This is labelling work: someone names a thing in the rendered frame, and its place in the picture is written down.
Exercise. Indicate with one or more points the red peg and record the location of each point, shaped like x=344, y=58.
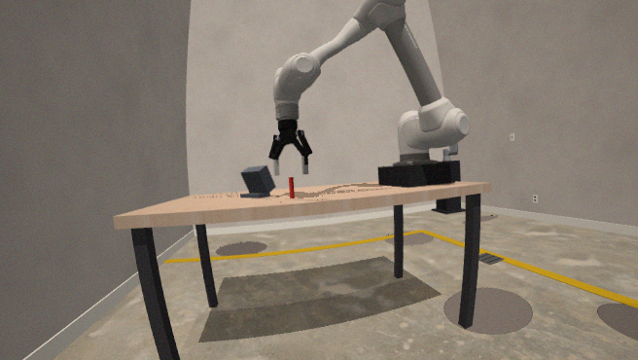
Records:
x=291, y=184

